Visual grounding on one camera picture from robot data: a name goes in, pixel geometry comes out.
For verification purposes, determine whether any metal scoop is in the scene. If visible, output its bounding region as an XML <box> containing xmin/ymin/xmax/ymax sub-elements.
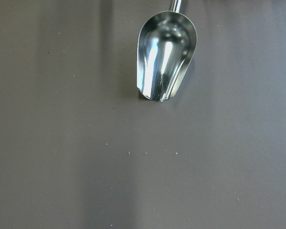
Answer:
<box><xmin>136</xmin><ymin>0</ymin><xmax>197</xmax><ymax>102</ymax></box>

